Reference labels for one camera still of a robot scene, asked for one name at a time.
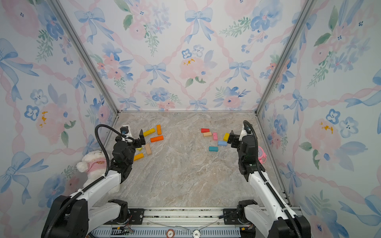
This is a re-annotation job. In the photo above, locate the natural wood block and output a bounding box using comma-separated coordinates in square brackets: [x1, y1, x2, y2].
[145, 144, 152, 155]

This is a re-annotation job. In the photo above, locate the amber yellow block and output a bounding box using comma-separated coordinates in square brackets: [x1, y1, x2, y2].
[134, 153, 144, 161]

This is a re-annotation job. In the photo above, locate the red-orange block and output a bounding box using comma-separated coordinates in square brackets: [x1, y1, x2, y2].
[150, 135, 164, 143]

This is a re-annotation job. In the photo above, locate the yellow long block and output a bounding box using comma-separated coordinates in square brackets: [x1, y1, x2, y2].
[143, 129, 156, 137]

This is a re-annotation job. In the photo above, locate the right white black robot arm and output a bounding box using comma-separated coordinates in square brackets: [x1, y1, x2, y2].
[227, 132, 312, 238]

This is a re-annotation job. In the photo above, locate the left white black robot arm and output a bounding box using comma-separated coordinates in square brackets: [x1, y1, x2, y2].
[41, 136, 146, 238]

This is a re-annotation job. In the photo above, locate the yellow block right side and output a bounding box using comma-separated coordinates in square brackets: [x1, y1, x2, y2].
[223, 133, 230, 142]

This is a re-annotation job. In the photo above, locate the teal block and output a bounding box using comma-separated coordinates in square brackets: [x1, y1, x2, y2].
[208, 146, 218, 152]

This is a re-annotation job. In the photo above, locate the orange small block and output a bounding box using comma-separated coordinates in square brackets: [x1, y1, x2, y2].
[157, 125, 162, 135]

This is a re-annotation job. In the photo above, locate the pink alarm clock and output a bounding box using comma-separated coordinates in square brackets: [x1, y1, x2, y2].
[258, 146, 267, 164]

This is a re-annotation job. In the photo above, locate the white plush bear pink shirt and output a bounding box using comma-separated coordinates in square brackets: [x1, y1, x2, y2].
[76, 150, 106, 187]

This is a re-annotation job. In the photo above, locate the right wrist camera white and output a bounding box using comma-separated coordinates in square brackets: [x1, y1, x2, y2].
[239, 127, 248, 141]

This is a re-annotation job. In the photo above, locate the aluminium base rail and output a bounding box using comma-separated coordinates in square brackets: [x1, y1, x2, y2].
[86, 206, 304, 238]

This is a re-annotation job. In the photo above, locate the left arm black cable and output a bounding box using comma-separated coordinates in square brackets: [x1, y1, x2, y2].
[43, 124, 129, 238]

